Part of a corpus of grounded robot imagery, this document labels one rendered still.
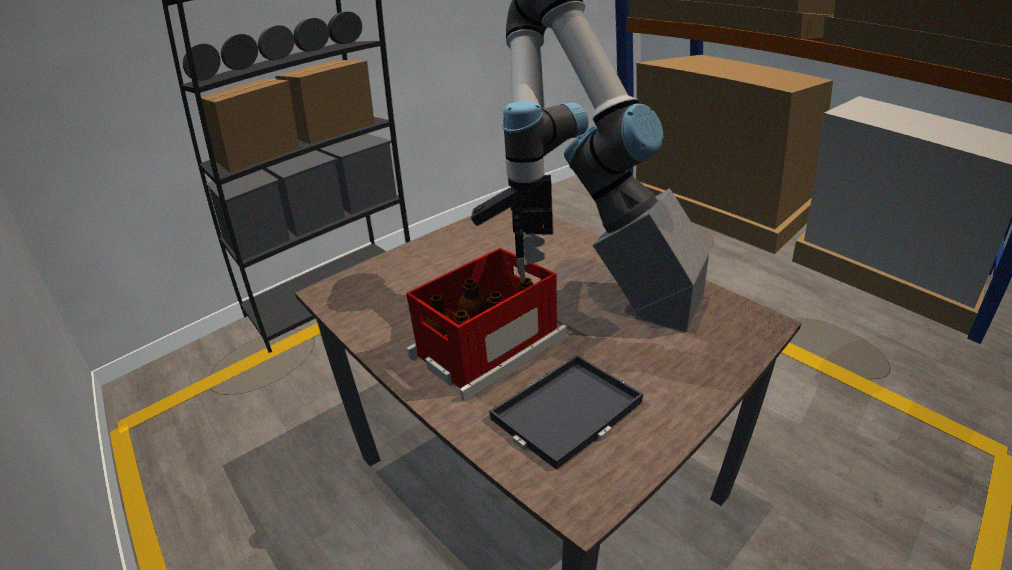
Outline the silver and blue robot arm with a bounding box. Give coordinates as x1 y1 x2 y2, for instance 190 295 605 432
503 0 663 233

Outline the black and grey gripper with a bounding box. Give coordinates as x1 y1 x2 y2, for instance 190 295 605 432
508 175 553 281

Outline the red crate with dividers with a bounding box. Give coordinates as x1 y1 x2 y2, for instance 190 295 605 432
406 250 557 389

